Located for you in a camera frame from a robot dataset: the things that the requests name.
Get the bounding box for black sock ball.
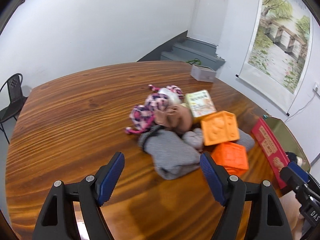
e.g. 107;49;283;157
285;152;298;164

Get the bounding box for orange embossed cube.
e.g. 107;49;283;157
201;111;238;138
211;142;249;176

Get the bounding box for grey sock with black cuff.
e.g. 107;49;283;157
138;125;200;180

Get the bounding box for yellow green medicine box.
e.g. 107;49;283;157
185;90;216;119

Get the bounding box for tan knotted stocking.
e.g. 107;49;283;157
155;105;193;134

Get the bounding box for pink leopard plush toy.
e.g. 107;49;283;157
125;84;184;134

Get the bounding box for right hand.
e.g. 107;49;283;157
280;191;304;239

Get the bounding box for red rectangular tin box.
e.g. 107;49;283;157
252;116;311;189

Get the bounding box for landscape scroll painting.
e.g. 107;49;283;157
238;0;312;114

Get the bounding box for black metal chair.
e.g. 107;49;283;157
0;73;27;144

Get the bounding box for grey tissue box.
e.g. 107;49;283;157
190;64;216;83

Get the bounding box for white mesh sponge ball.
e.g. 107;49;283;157
158;88;182;105

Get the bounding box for green paper bag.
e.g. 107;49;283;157
186;58;201;65

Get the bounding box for grey stairs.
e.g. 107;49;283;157
140;31;225;71

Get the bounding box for door with window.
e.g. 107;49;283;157
187;0;228;45

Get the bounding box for white power cable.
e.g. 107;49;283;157
283;89;318;124

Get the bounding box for wall power socket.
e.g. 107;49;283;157
313;83;320;94

